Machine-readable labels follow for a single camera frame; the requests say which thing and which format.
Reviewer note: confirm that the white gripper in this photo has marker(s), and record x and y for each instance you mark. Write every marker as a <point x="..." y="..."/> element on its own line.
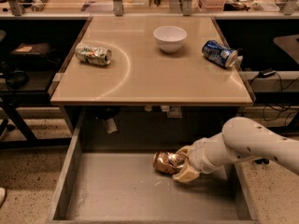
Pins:
<point x="196" y="157"/>

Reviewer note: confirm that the crushed orange soda can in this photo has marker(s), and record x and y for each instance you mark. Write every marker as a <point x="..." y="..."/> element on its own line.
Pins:
<point x="168" y="162"/>

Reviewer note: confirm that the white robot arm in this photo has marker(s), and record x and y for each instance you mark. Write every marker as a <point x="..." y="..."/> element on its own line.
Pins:
<point x="240" y="139"/>

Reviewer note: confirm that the open grey top drawer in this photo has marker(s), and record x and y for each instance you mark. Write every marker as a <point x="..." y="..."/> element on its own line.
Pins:
<point x="108" y="178"/>

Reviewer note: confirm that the blue soda can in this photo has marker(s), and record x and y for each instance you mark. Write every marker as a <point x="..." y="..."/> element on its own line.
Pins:
<point x="219" y="54"/>

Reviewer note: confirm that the crushed green soda can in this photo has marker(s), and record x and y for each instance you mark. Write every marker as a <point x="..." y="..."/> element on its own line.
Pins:
<point x="91" y="54"/>

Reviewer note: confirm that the beige cabinet counter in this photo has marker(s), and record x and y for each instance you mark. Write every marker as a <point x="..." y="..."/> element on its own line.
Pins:
<point x="141" y="74"/>

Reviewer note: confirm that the white ceramic bowl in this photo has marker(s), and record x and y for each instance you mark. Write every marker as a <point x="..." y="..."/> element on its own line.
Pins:
<point x="169" y="39"/>

